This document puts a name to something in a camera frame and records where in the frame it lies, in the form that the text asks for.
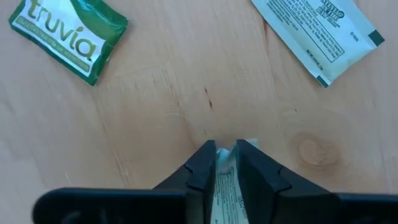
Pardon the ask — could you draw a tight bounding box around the green white truvia packet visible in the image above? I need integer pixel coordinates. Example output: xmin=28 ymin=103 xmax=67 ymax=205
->
xmin=8 ymin=0 xmax=129 ymax=87

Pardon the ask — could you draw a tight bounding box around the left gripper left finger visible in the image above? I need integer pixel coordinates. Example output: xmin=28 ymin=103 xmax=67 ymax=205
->
xmin=30 ymin=139 xmax=217 ymax=224

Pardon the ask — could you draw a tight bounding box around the pale green stevia packet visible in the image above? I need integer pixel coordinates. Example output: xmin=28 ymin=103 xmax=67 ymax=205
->
xmin=211 ymin=138 xmax=259 ymax=224
xmin=250 ymin=0 xmax=386 ymax=88

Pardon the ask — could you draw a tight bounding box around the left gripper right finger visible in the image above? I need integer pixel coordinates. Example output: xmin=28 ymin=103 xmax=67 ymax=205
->
xmin=234 ymin=139 xmax=398 ymax=224

